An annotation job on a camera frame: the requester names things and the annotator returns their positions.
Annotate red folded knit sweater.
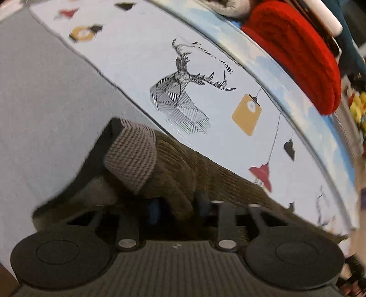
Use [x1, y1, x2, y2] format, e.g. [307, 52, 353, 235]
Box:
[241, 1, 341, 115]

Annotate teal shark plush toy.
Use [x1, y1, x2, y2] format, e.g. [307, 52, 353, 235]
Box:
[323, 0, 365, 78]

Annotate printed white grey bed sheet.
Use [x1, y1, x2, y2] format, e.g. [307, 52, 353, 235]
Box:
[1, 1, 360, 267]

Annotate dark olive corduroy pants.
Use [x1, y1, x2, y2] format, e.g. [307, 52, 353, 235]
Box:
[32, 118, 344, 243]

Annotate yellow plush toy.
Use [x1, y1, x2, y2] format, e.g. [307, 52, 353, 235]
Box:
[346, 86, 366, 135]

